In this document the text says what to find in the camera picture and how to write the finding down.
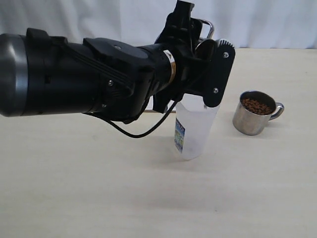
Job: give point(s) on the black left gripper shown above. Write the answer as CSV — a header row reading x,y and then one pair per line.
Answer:
x,y
181,37

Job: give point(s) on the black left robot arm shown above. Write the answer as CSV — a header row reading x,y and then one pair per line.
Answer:
x,y
45,75

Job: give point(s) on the translucent plastic container with label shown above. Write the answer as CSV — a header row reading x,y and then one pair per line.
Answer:
x,y
193,124

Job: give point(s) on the white plastic tray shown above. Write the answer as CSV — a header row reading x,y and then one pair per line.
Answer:
x,y
152,111

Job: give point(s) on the white curtain backdrop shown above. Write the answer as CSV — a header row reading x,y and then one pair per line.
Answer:
x,y
246,23

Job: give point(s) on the right steel mug with pellets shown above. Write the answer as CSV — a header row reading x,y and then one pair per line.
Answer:
x,y
254,110

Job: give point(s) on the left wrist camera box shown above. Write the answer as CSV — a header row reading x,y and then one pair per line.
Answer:
x,y
217,75

